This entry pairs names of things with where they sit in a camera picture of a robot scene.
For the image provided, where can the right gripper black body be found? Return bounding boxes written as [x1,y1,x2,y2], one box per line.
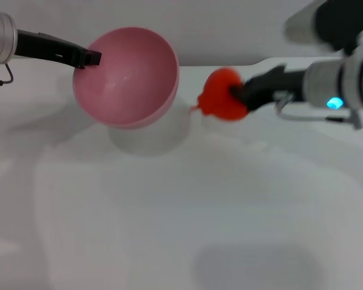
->
[243,63,310,113]

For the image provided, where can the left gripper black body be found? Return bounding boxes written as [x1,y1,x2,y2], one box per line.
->
[15,28,89,70]

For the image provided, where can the orange toy fruit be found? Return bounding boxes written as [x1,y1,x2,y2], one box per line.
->
[189,67,250,122]

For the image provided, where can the pink plastic bowl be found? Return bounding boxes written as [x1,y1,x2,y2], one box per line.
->
[72,27,180,131]

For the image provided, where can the right wrist grey cable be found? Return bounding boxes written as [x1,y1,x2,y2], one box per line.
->
[275,91,363,131]

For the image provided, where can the right wrist camera housing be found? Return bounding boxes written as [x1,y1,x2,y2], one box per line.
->
[284,0,363,57]

